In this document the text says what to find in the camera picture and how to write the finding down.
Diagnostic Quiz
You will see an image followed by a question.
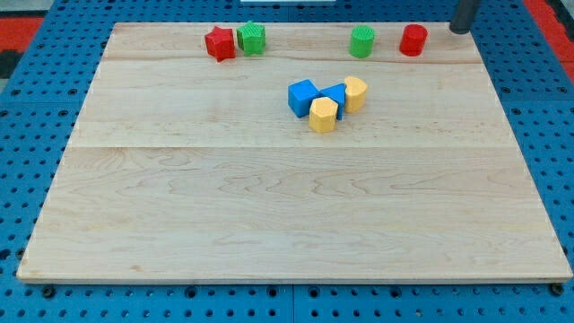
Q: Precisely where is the blue cube block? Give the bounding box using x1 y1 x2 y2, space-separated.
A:
288 79 319 118

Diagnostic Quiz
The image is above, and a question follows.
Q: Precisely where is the yellow hexagon block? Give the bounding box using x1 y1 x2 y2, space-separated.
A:
309 97 338 134

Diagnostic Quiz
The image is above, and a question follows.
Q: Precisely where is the blue triangle block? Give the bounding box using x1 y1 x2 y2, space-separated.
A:
319 83 346 120

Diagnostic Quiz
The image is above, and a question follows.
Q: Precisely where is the yellow heart block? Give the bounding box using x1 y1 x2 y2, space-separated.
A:
344 76 369 113

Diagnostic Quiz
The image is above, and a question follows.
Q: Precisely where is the wooden board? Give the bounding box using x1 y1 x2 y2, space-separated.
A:
17 22 572 284

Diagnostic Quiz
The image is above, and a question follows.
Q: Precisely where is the green star block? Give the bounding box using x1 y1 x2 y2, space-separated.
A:
236 21 266 56

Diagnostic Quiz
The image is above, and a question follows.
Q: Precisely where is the red star block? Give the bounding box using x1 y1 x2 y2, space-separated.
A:
204 26 236 62

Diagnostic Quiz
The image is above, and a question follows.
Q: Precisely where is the green cylinder block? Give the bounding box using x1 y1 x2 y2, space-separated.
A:
349 25 376 58

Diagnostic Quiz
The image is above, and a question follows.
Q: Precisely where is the red cylinder block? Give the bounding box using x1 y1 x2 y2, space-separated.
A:
399 23 429 57

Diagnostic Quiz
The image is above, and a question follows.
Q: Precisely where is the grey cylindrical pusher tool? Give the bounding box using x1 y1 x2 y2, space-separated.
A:
449 0 481 35

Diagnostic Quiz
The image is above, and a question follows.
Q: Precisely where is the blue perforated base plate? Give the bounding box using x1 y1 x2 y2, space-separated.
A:
1 1 573 322

